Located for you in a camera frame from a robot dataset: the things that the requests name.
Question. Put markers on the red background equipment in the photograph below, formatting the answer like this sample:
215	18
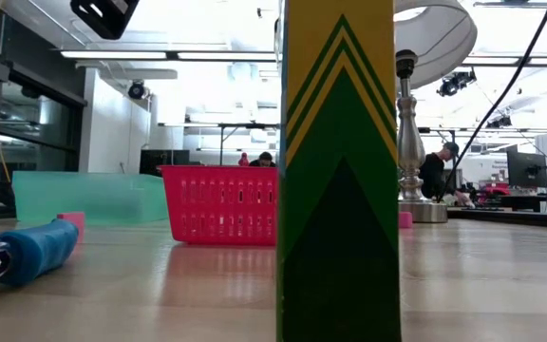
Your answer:
492	189

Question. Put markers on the black background table frame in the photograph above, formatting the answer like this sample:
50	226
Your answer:
235	125

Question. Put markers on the black desk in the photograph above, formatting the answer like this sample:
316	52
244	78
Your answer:
530	202

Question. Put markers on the red plastic basket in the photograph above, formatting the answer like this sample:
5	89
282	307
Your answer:
216	209

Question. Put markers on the black ceiling camera rig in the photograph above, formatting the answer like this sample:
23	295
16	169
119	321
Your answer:
454	83

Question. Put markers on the black computer monitor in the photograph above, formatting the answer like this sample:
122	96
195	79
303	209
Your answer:
527	168

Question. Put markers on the fluorescent ceiling light strip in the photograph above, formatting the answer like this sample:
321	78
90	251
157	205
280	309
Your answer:
492	60
112	55

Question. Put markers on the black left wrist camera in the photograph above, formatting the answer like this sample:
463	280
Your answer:
117	19

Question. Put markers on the silver table lamp white shade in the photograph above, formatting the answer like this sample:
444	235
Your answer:
409	142

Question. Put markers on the green translucent plastic tray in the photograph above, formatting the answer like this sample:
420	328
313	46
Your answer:
102	197

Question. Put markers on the pink rubber eraser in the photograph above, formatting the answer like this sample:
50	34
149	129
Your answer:
405	220
75	221

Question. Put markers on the person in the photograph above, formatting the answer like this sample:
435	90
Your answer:
264	161
432	176

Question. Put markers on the black ceiling spotlight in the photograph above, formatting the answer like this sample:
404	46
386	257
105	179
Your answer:
137	90
499	121

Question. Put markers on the green yellow crayon box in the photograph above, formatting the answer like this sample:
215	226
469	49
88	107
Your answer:
340	214

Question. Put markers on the small red object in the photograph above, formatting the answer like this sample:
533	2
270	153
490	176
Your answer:
244	160

